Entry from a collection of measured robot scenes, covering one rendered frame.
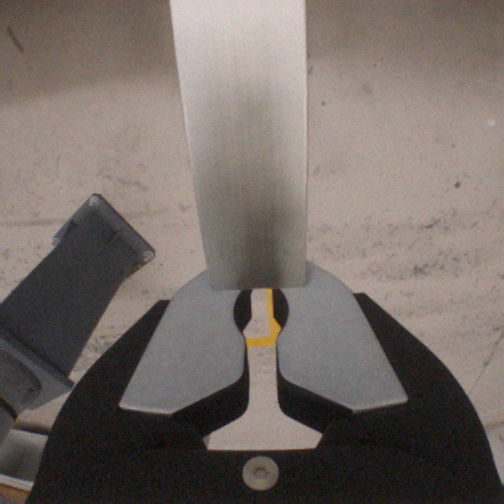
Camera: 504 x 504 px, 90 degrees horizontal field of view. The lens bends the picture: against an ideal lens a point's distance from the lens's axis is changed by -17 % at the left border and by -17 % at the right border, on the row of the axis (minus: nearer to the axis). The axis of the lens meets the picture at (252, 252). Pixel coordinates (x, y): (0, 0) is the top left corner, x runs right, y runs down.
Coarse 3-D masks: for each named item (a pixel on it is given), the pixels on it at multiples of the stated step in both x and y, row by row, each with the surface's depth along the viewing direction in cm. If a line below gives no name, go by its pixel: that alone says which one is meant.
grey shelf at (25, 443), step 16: (16, 432) 187; (16, 448) 202; (32, 448) 201; (0, 464) 180; (16, 464) 196; (32, 464) 202; (0, 480) 158; (16, 480) 154; (32, 480) 189; (0, 496) 169
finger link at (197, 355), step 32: (192, 288) 10; (160, 320) 8; (192, 320) 8; (224, 320) 8; (160, 352) 7; (192, 352) 7; (224, 352) 7; (160, 384) 6; (192, 384) 6; (224, 384) 6; (160, 416) 6; (192, 416) 6; (224, 416) 7
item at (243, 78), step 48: (192, 0) 5; (240, 0) 5; (288, 0) 5; (192, 48) 6; (240, 48) 6; (288, 48) 6; (192, 96) 7; (240, 96) 7; (288, 96) 6; (192, 144) 7; (240, 144) 7; (288, 144) 7; (240, 192) 8; (288, 192) 8; (240, 240) 8; (288, 240) 8; (240, 288) 9
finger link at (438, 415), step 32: (384, 320) 8; (384, 352) 7; (416, 352) 7; (416, 384) 6; (448, 384) 6; (384, 416) 5; (416, 416) 5; (448, 416) 5; (416, 448) 5; (448, 448) 5; (480, 448) 4; (480, 480) 4
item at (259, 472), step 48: (192, 432) 5; (336, 432) 5; (96, 480) 4; (144, 480) 4; (192, 480) 4; (240, 480) 4; (288, 480) 4; (336, 480) 4; (384, 480) 4; (432, 480) 4
